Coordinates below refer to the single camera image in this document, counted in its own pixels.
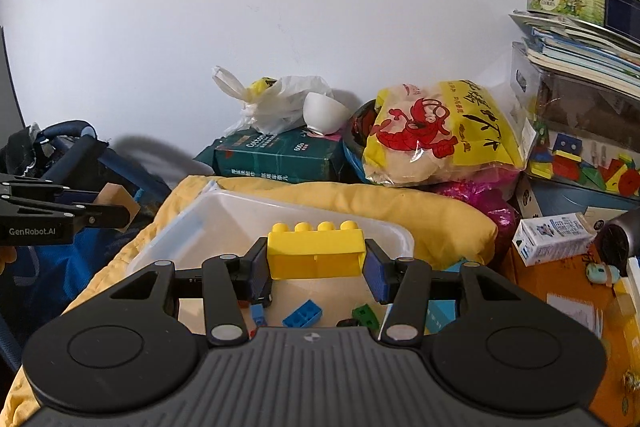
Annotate grey blue box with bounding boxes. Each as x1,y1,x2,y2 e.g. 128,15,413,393
515,174,640,219

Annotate brown cube block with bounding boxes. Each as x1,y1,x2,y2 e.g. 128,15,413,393
97,184,142,233

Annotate yellow toy brick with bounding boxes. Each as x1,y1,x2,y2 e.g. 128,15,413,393
267,221,366,281

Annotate white plastic bag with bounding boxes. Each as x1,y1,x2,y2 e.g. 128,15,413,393
212,66,335,136

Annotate dark red packet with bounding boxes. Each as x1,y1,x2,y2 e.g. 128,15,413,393
348,99,381,148

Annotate yellow snack bag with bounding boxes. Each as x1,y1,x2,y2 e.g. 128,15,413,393
362,79,532,186

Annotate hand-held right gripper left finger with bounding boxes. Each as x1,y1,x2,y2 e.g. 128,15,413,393
107,236,275,349

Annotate pink foil bag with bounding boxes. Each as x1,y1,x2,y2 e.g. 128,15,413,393
432,167,524,254

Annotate stack of books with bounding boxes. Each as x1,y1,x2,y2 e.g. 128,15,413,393
510,9,640,96

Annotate white bowl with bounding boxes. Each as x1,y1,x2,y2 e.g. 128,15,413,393
303,92,350,136

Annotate blue stroller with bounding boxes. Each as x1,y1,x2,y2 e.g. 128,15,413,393
0,121,174,374

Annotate clear plastic box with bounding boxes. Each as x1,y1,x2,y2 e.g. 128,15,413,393
510,42,640,144

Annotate dark hair dryer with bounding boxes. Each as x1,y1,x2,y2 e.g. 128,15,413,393
597,209,640,274

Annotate small teal gadget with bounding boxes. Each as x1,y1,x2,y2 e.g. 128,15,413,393
586,263,621,284

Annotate green toy brick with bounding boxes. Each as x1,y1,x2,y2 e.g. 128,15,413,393
351,303,380,331

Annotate white paper label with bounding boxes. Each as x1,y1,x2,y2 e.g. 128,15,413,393
547,292,609,336

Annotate white milk carton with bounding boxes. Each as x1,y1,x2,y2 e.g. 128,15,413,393
511,213,599,266

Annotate yellow blanket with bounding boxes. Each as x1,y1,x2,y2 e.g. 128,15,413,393
0,174,501,427

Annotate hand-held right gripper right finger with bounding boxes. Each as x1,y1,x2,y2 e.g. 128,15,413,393
364,238,532,349

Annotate orange cabinet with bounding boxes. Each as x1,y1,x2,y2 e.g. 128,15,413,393
500,247,640,427

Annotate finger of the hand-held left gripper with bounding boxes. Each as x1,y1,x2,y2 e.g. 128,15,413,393
0,173,102,208
9,201,132,231

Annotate teal tissue box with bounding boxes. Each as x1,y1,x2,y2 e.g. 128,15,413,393
425,259,482,336

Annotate colourful puzzle toy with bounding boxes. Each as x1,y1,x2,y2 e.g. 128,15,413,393
527,122,640,198

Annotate blue toy brick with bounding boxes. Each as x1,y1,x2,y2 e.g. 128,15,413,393
282,299,324,329

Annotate white plastic storage bin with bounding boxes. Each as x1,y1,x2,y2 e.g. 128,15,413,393
126,191,416,339

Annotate dark green box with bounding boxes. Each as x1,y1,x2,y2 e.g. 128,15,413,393
195,132,352,186

